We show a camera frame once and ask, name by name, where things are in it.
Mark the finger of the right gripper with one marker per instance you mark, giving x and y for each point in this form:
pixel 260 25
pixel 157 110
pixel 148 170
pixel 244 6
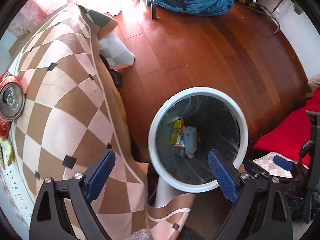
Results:
pixel 283 163

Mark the black clothes rack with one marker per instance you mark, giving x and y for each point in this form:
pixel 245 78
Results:
pixel 151 2

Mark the orange patterned snack packet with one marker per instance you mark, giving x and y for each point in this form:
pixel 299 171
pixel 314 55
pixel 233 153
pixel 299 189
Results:
pixel 7 153

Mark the checkered bed cover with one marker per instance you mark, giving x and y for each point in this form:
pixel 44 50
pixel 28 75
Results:
pixel 73 113

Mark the pink floral curtain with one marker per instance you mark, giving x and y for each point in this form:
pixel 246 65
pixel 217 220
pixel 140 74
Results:
pixel 33 12

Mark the crushed red cola can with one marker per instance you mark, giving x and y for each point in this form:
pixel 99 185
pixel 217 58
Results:
pixel 12 97

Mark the yellow red snack packet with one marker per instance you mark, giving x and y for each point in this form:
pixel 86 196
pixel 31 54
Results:
pixel 177 138

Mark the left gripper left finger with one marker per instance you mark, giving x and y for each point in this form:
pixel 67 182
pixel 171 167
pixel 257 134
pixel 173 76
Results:
pixel 97 174

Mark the red crumpled wrapper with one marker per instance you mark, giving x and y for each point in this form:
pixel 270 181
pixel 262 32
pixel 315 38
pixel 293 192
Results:
pixel 4 128

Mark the white round trash bin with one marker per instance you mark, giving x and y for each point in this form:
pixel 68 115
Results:
pixel 221 125

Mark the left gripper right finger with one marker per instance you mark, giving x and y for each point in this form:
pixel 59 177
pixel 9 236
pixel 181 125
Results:
pixel 225 174

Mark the red blanket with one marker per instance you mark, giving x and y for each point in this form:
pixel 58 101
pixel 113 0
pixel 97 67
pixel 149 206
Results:
pixel 289 136

